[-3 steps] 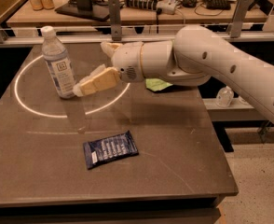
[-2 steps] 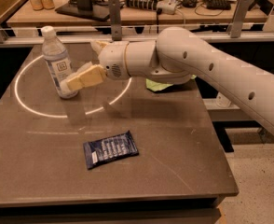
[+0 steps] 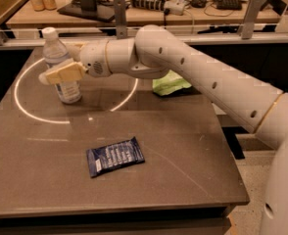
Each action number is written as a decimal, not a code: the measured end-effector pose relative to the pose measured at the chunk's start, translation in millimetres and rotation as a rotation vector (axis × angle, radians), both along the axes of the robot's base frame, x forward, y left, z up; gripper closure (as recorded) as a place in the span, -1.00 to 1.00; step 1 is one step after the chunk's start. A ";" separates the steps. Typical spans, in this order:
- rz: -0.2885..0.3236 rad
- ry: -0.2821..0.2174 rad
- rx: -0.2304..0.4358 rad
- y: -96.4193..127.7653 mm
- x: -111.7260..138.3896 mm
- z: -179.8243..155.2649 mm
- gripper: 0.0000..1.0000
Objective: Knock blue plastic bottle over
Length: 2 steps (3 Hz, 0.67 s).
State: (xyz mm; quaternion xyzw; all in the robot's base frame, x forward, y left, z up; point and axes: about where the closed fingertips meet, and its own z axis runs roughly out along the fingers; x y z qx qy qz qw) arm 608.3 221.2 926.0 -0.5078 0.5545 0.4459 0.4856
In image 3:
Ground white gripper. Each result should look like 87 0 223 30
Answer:
38 41 112 85

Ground clear blue-label plastic bottle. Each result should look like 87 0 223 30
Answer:
40 27 81 104

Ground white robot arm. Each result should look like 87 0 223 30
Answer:
39 25 288 235

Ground black monitor stand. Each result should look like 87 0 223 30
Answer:
58 0 126 24

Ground wooden desk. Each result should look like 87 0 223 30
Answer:
6 0 280 30

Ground green snack bag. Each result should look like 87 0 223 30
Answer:
153 70 191 96

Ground black power strip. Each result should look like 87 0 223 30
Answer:
131 0 165 11

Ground dark blue snack packet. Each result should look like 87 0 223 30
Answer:
86 137 145 178

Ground grey low shelf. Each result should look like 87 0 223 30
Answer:
213 104 232 127

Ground metal rail frame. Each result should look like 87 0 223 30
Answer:
0 0 288 48

